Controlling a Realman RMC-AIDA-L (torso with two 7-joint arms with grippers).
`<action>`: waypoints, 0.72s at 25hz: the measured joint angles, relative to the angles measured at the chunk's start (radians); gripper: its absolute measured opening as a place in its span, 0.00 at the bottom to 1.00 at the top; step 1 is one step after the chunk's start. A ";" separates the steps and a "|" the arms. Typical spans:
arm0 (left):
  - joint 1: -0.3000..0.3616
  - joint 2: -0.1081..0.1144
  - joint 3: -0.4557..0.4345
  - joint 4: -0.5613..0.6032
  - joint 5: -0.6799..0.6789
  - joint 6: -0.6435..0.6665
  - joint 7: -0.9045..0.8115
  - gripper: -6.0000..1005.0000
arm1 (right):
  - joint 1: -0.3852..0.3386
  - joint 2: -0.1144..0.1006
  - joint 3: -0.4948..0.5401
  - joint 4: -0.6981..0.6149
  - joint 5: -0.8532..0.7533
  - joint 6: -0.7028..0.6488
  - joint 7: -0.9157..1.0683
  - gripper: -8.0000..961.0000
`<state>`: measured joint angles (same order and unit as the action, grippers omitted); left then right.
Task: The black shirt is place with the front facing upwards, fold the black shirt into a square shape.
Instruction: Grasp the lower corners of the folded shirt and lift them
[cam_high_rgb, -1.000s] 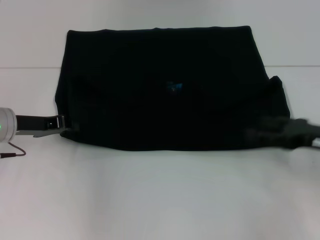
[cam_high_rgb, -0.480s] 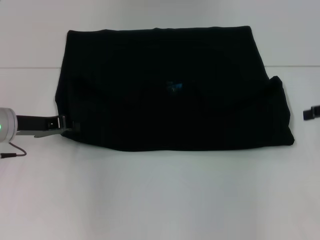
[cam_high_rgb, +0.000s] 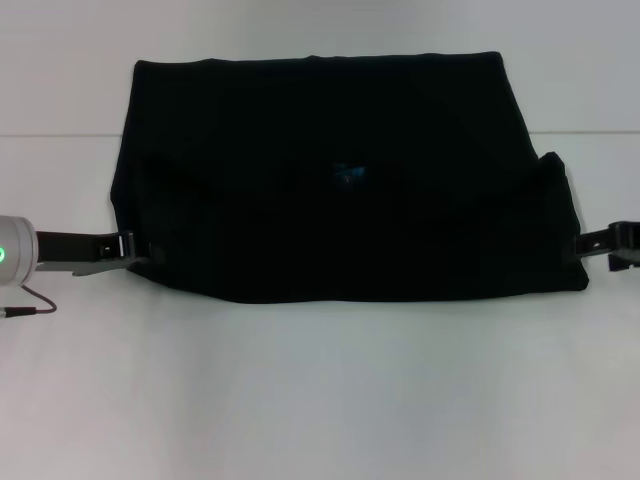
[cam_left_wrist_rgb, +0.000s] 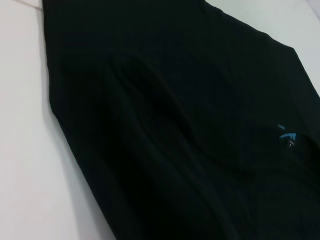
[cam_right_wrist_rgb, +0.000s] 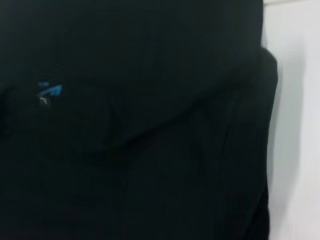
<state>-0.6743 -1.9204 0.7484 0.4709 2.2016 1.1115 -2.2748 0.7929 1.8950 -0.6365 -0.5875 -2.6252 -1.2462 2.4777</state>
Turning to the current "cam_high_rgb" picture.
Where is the black FREE print shirt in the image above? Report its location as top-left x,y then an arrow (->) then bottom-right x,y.
108,49 -> 591,305

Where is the left wrist cable with plug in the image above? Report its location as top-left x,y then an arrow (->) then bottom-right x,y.
0,282 -> 59,321

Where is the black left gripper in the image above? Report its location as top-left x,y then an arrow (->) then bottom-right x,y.
34,230 -> 165,277

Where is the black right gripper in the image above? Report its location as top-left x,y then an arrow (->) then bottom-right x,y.
562,219 -> 640,272

